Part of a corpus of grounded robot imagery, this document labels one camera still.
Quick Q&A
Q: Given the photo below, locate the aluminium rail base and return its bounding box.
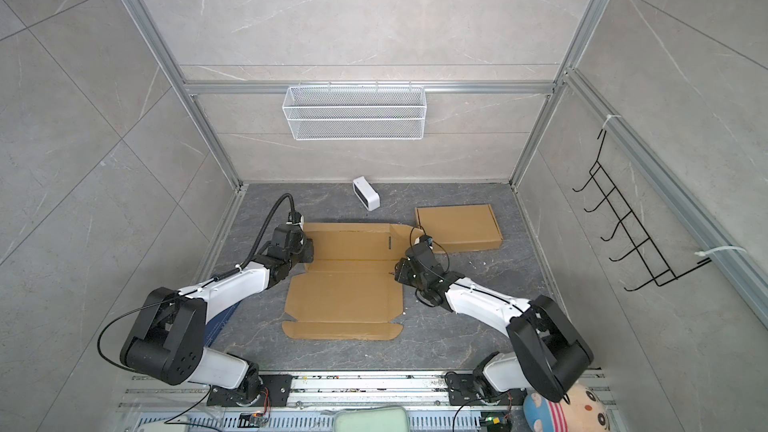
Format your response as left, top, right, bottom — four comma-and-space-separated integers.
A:
113, 368, 628, 432

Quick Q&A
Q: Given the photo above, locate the blue book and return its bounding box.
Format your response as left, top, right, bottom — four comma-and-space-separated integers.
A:
204, 303, 239, 347

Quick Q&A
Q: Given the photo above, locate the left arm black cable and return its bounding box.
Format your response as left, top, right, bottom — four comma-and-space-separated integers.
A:
97, 193, 301, 373

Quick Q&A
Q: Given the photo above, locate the white digital clock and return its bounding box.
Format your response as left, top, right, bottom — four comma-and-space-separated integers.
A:
352, 176, 381, 211

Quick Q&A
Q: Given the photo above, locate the white wire mesh basket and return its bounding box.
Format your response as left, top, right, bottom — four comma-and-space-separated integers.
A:
282, 85, 427, 141

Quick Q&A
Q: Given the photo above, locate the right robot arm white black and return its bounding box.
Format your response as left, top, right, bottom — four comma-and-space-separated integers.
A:
394, 235, 594, 402

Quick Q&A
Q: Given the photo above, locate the pale green box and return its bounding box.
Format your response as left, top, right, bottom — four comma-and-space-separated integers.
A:
333, 406, 410, 432

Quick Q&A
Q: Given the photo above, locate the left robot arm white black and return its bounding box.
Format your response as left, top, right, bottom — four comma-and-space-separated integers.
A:
120, 222, 314, 405

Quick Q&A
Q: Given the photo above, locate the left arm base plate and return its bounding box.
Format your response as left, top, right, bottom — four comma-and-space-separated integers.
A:
206, 374, 293, 407

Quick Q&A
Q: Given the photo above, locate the cardboard sheet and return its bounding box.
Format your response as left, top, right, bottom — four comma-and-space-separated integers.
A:
282, 223, 412, 341

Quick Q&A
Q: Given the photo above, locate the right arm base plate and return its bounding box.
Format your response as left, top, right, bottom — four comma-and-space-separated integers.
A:
443, 371, 527, 407

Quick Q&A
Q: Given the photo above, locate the cardboard box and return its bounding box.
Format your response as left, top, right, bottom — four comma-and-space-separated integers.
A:
415, 204, 503, 253

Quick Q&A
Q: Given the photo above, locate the black wire hook rack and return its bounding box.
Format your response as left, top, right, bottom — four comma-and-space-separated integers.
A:
572, 130, 712, 292

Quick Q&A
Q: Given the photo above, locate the pink plush pig toy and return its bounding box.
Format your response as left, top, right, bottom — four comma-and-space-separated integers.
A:
523, 383, 610, 432

